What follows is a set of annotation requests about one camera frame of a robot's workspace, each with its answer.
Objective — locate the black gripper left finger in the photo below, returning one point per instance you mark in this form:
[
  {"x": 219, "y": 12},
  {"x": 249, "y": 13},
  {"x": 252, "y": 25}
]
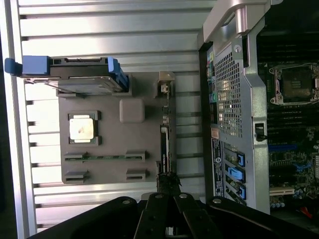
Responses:
[{"x": 152, "y": 219}]

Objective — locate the grey parts rack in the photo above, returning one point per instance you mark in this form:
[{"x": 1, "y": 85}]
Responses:
[{"x": 112, "y": 139}]

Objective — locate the green RAM stick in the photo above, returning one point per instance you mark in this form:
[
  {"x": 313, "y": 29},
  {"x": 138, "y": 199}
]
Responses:
[{"x": 104, "y": 157}]

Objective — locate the silver CPU chip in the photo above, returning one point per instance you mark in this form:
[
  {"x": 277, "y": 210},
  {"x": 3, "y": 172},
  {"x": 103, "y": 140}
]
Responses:
[{"x": 81, "y": 129}]

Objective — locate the metal CPU socket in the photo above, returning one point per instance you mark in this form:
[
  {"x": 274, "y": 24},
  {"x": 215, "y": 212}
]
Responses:
[{"x": 296, "y": 84}]

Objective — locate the white expansion slot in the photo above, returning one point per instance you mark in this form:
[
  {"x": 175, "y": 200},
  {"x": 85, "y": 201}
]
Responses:
[{"x": 281, "y": 191}]

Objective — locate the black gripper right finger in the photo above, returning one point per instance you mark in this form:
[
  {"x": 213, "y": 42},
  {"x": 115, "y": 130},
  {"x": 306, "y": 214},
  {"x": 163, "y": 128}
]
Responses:
[{"x": 197, "y": 219}]

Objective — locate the hard disk in blue carrier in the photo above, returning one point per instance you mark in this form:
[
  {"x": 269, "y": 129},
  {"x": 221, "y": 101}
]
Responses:
[{"x": 82, "y": 67}]

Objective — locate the green motherboard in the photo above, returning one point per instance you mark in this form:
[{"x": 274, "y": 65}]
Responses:
[{"x": 286, "y": 154}]

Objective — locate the open grey PC case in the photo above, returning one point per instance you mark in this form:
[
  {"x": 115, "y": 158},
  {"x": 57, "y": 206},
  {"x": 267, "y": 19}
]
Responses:
[{"x": 259, "y": 99}]

